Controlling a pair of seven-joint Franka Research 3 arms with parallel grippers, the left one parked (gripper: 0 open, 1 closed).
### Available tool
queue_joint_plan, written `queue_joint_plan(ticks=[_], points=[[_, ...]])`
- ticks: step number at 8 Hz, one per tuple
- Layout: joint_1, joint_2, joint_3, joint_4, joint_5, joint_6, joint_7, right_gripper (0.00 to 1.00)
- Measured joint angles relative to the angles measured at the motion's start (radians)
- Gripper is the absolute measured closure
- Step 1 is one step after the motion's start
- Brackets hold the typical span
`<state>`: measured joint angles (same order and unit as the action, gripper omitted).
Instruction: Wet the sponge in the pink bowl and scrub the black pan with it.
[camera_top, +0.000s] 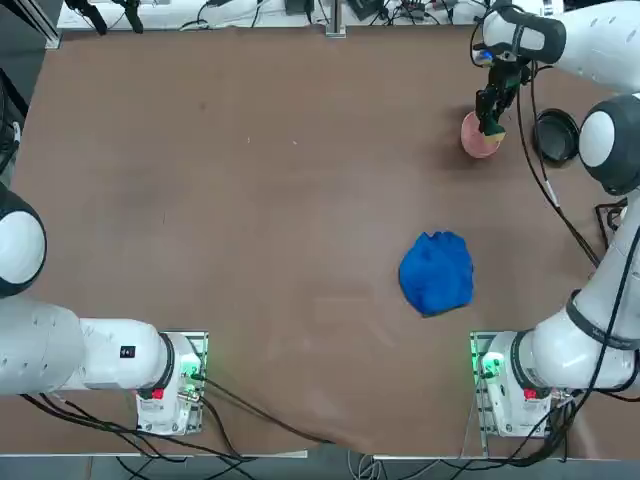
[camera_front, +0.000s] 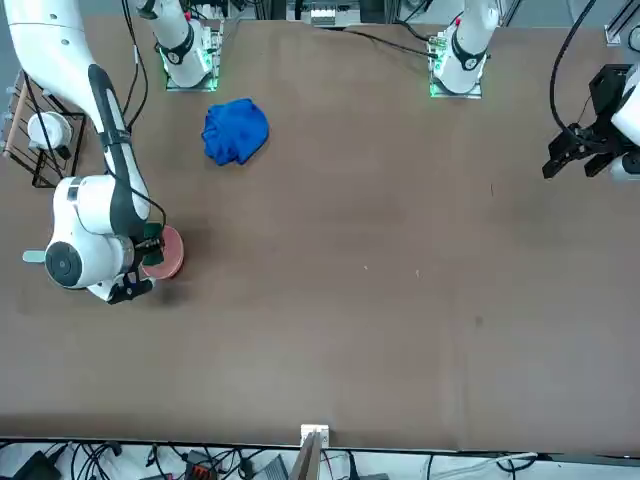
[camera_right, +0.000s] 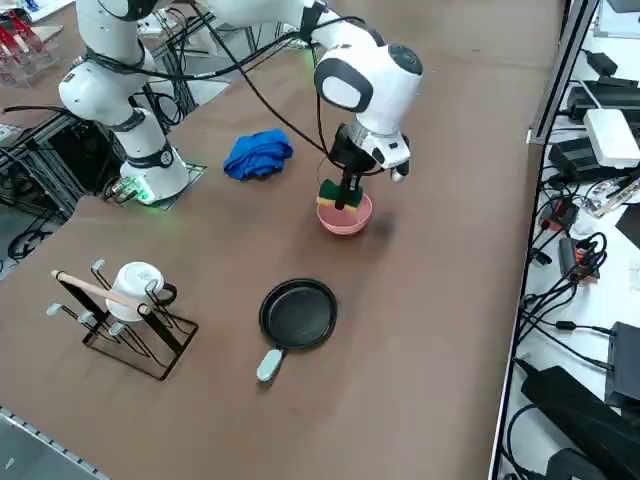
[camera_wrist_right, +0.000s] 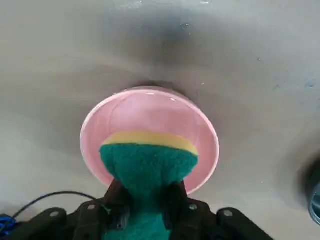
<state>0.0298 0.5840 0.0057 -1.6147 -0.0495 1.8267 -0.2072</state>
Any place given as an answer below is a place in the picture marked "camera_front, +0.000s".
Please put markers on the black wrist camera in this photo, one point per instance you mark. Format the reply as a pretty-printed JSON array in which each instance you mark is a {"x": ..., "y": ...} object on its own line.
[{"x": 130, "y": 287}]

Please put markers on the green and yellow sponge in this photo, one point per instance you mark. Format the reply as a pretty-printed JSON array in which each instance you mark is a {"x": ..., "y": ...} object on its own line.
[{"x": 154, "y": 231}]

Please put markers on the aluminium camera post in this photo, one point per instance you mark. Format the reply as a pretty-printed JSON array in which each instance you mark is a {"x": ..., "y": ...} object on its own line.
[{"x": 307, "y": 460}]

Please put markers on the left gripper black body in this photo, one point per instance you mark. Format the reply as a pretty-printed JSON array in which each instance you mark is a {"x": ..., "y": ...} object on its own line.
[{"x": 607, "y": 90}]

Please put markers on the black and red hub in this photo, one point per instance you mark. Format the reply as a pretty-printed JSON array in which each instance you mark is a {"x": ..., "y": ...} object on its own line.
[{"x": 200, "y": 467}]

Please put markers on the aluminium frame rail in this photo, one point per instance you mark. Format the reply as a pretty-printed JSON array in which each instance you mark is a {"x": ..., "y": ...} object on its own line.
[{"x": 620, "y": 25}]

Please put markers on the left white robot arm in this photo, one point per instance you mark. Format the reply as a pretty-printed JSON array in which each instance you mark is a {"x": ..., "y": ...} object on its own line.
[{"x": 465, "y": 45}]

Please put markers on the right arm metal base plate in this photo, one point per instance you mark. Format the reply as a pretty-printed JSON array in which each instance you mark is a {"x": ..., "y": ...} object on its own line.
[{"x": 175, "y": 88}]

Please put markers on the pink bowl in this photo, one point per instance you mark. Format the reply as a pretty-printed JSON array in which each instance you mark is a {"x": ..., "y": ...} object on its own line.
[{"x": 172, "y": 260}]

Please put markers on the aluminium block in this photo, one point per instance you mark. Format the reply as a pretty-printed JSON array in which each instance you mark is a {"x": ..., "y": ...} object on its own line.
[{"x": 322, "y": 17}]

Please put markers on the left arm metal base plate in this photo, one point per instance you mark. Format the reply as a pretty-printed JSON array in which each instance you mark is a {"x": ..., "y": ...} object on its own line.
[{"x": 455, "y": 95}]

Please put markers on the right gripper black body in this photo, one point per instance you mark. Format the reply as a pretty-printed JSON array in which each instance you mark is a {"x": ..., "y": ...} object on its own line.
[{"x": 150, "y": 245}]

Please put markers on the black power adapter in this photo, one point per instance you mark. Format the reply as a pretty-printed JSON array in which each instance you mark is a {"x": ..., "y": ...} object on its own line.
[{"x": 35, "y": 465}]

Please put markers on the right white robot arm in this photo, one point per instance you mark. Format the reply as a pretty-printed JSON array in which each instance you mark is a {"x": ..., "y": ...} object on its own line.
[{"x": 45, "y": 50}]

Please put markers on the crumpled blue cloth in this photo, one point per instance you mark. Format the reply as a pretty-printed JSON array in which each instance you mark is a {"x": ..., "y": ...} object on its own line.
[{"x": 235, "y": 132}]

